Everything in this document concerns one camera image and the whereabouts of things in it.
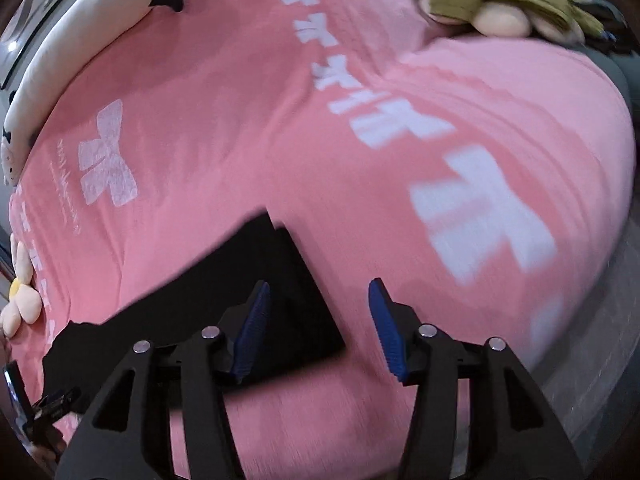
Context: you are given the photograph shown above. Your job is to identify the pink printed blanket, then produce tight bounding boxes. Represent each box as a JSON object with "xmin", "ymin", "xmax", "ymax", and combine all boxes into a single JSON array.
[{"xmin": 7, "ymin": 0, "xmax": 638, "ymax": 480}]

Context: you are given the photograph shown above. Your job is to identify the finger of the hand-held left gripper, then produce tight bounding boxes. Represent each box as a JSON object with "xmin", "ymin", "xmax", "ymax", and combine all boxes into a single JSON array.
[{"xmin": 31, "ymin": 388, "xmax": 83, "ymax": 420}]

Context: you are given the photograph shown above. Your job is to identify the framed wall picture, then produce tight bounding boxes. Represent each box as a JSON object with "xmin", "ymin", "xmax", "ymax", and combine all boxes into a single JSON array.
[{"xmin": 0, "ymin": 0, "xmax": 67, "ymax": 92}]

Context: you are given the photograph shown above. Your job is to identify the cream plush toy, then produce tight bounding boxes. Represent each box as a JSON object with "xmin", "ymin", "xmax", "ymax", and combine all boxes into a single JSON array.
[{"xmin": 417, "ymin": 0, "xmax": 592, "ymax": 40}]

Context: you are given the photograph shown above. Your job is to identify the long white plush pillow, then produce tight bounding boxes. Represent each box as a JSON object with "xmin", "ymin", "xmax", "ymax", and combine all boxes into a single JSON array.
[{"xmin": 0, "ymin": 0, "xmax": 184, "ymax": 187}]

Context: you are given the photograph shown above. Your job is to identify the black pants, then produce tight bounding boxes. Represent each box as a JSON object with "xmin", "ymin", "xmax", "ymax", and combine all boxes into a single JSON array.
[{"xmin": 42, "ymin": 207, "xmax": 348, "ymax": 417}]

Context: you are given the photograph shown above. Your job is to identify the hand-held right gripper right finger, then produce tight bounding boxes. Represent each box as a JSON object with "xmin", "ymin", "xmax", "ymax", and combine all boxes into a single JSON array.
[{"xmin": 367, "ymin": 279, "xmax": 586, "ymax": 480}]

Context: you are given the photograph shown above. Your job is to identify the cream flower plush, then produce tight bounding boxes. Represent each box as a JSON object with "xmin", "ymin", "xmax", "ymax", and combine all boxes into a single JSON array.
[{"xmin": 0, "ymin": 240, "xmax": 42, "ymax": 339}]

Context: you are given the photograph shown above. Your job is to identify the grey bed mattress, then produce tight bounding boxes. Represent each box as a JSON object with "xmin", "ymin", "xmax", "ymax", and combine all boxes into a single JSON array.
[{"xmin": 537, "ymin": 45, "xmax": 640, "ymax": 463}]

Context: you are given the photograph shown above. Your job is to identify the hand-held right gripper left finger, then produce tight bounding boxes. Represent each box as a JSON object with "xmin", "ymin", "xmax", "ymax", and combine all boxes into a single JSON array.
[{"xmin": 55, "ymin": 280, "xmax": 272, "ymax": 480}]

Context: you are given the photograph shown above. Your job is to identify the dark object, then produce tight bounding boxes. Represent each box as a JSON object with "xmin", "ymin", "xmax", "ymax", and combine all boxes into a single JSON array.
[{"xmin": 575, "ymin": 0, "xmax": 633, "ymax": 57}]

